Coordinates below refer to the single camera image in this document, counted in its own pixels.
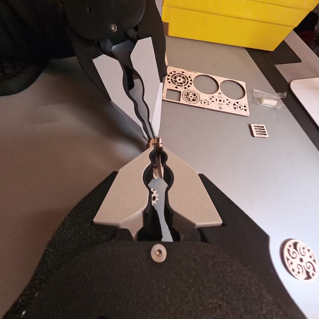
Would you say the laser-cut wooden parts sheet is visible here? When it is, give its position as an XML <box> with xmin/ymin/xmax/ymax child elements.
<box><xmin>162</xmin><ymin>66</ymin><xmax>250</xmax><ymax>118</ymax></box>

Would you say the person's left forearm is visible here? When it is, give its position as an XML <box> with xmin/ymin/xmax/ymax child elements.
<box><xmin>0</xmin><ymin>0</ymin><xmax>83</xmax><ymax>60</ymax></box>

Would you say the clear plastic parts bag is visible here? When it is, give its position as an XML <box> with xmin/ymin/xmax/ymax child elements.
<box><xmin>253</xmin><ymin>89</ymin><xmax>287</xmax><ymax>110</ymax></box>

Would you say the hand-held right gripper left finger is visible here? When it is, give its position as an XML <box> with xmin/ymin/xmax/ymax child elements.
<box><xmin>93</xmin><ymin>147</ymin><xmax>156</xmax><ymax>242</ymax></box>

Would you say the small slotted wooden piece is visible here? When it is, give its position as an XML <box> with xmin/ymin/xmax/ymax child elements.
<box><xmin>249</xmin><ymin>123</ymin><xmax>269</xmax><ymax>138</ymax></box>

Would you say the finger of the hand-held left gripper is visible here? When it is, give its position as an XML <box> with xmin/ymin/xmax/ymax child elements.
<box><xmin>130</xmin><ymin>36</ymin><xmax>161</xmax><ymax>139</ymax></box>
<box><xmin>92</xmin><ymin>53</ymin><xmax>150</xmax><ymax>139</ymax></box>

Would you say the wooden ring base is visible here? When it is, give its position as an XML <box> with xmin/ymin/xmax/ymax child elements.
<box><xmin>146</xmin><ymin>137</ymin><xmax>164</xmax><ymax>179</ymax></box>

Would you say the swirl-cut wooden disc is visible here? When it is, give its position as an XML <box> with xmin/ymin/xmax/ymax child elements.
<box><xmin>280</xmin><ymin>239</ymin><xmax>319</xmax><ymax>283</ymax></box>

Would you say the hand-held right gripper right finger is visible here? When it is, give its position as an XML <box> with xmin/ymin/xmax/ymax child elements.
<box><xmin>159</xmin><ymin>147</ymin><xmax>223</xmax><ymax>242</ymax></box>

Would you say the yellow plastic bin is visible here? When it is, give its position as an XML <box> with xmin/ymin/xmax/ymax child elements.
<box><xmin>161</xmin><ymin>0</ymin><xmax>319</xmax><ymax>52</ymax></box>

